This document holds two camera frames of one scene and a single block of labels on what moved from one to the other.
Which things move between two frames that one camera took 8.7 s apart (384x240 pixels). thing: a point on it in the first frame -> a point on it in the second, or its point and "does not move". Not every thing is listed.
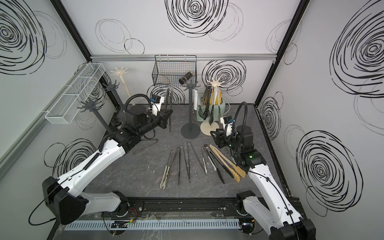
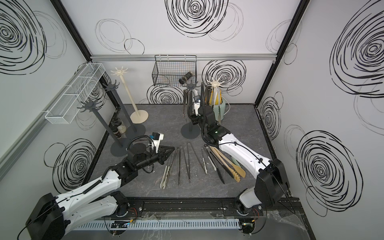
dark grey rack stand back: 190,130 does not move
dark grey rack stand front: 90,105 does not move
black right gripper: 220,138 -> 195,119
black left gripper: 159,116 -> 162,153
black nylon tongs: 228,171 does not move
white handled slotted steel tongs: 216,107 does not move
